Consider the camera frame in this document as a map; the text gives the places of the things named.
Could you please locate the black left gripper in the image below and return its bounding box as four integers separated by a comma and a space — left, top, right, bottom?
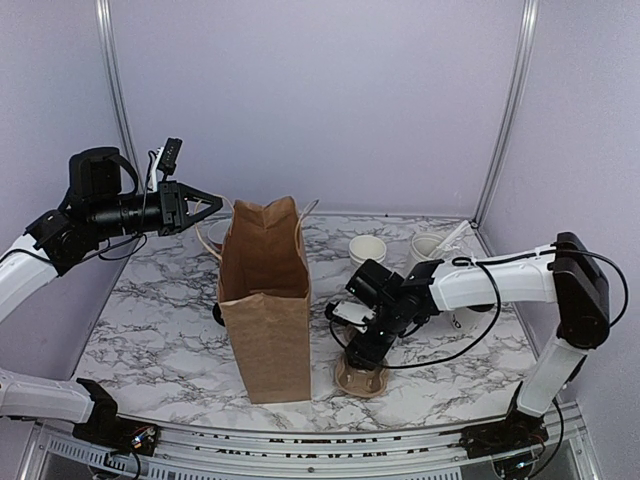
88, 179, 222, 238

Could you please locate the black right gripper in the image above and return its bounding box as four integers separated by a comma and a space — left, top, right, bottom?
345, 301, 408, 371

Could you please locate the brown cardboard cup carrier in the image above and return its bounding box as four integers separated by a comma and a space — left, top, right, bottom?
334, 353, 390, 399

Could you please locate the white paper coffee cup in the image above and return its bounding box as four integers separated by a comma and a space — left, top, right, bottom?
449, 307, 488, 333

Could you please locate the brown paper takeout bag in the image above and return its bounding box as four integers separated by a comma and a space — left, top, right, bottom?
217, 196, 314, 404

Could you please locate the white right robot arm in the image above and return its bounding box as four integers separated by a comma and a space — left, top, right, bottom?
329, 232, 611, 448

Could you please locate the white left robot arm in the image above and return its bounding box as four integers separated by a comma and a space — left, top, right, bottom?
1, 234, 231, 445

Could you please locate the red paper bowl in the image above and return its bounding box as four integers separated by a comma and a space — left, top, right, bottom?
207, 219, 230, 252

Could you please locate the black plastic cup lid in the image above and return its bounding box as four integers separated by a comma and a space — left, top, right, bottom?
212, 303, 225, 327

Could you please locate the white paper cup stack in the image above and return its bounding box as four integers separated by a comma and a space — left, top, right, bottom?
348, 235, 387, 266

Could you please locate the white ribbed holder cup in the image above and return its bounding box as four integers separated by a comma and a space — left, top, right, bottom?
408, 232, 455, 261

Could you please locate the white wrapped stirrer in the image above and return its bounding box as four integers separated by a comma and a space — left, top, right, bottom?
432, 220, 473, 260

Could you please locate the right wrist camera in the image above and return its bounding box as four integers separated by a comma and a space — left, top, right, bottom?
325, 259, 404, 334

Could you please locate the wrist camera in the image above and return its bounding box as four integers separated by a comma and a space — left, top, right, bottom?
325, 259, 404, 334
62, 138, 183, 208

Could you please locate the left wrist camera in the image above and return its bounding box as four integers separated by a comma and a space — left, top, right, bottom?
62, 138, 183, 208

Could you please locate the aluminium front rail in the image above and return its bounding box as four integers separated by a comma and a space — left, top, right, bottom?
16, 403, 603, 479

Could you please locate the left aluminium frame post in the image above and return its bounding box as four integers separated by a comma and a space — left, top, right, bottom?
95, 0, 148, 194

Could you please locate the aluminium frame post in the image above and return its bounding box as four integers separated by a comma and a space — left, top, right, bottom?
95, 0, 148, 194
473, 0, 540, 228

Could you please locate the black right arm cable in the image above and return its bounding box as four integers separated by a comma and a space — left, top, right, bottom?
327, 249, 630, 370

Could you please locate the right aluminium frame post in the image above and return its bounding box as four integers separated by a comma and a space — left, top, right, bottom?
473, 0, 540, 228

